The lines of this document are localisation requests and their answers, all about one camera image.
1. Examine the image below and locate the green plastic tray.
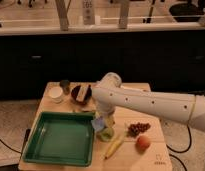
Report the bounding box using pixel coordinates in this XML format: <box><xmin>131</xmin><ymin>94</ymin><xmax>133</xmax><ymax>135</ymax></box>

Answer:
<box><xmin>23</xmin><ymin>112</ymin><xmax>94</xmax><ymax>167</ymax></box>

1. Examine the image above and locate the black cable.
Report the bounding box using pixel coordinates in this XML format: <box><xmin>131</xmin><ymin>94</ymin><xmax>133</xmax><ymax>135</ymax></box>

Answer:
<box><xmin>165</xmin><ymin>124</ymin><xmax>193</xmax><ymax>171</ymax></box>

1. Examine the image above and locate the dark bowl with box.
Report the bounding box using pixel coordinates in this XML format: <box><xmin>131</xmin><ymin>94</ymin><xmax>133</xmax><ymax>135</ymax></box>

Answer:
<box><xmin>71</xmin><ymin>84</ymin><xmax>92</xmax><ymax>105</ymax></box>

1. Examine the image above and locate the red grapes bunch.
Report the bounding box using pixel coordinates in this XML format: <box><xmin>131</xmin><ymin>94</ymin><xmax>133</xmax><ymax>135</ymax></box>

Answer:
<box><xmin>128</xmin><ymin>122</ymin><xmax>151</xmax><ymax>137</ymax></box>

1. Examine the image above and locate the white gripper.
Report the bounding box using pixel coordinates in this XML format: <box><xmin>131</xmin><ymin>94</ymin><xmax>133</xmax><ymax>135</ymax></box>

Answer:
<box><xmin>97</xmin><ymin>107</ymin><xmax>115</xmax><ymax>127</ymax></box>

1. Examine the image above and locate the green cup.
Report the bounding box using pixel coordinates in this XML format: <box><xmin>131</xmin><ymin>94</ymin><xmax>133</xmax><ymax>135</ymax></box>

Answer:
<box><xmin>97</xmin><ymin>128</ymin><xmax>114</xmax><ymax>142</ymax></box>

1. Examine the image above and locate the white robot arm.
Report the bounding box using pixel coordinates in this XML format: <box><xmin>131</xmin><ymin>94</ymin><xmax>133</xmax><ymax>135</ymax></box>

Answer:
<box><xmin>92</xmin><ymin>72</ymin><xmax>205</xmax><ymax>132</ymax></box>

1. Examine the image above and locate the blue sponge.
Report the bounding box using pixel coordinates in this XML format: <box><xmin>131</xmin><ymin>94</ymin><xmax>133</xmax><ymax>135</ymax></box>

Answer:
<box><xmin>91</xmin><ymin>117</ymin><xmax>105</xmax><ymax>132</ymax></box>

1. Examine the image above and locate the dark metal can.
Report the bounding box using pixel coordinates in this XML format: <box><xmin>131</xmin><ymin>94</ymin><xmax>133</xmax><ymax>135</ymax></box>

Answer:
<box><xmin>60</xmin><ymin>80</ymin><xmax>70</xmax><ymax>94</ymax></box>

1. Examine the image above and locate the yellow banana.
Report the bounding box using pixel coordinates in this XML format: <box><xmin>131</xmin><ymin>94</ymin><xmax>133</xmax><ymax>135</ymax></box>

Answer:
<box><xmin>104</xmin><ymin>133</ymin><xmax>126</xmax><ymax>159</ymax></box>

